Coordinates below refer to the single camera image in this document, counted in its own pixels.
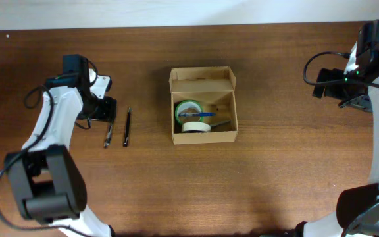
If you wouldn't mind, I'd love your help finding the dark grey pen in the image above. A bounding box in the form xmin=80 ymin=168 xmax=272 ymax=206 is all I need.
xmin=103 ymin=122 xmax=114 ymax=148

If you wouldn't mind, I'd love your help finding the black pen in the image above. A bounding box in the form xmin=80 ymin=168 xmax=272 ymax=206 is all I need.
xmin=123 ymin=107 xmax=132 ymax=147

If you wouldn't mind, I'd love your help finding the green tape roll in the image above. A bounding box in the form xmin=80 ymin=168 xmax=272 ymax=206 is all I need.
xmin=174 ymin=100 xmax=203 ymax=125

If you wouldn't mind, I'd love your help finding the cream masking tape roll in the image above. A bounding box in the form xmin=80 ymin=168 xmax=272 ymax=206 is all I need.
xmin=182 ymin=122 xmax=211 ymax=133

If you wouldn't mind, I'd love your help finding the blue ballpoint pen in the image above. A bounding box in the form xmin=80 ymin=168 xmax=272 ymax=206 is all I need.
xmin=178 ymin=112 xmax=216 ymax=117

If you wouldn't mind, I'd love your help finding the cardboard box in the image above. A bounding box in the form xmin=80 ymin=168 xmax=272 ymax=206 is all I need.
xmin=169 ymin=66 xmax=238 ymax=145

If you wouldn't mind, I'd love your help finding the black and white marker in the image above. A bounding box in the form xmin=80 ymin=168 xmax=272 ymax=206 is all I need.
xmin=209 ymin=120 xmax=231 ymax=128

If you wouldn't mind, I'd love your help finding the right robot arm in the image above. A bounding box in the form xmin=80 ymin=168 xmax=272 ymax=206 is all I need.
xmin=287 ymin=20 xmax=379 ymax=237

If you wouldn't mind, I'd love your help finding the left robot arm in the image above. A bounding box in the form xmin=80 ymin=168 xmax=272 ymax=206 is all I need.
xmin=0 ymin=55 xmax=116 ymax=236

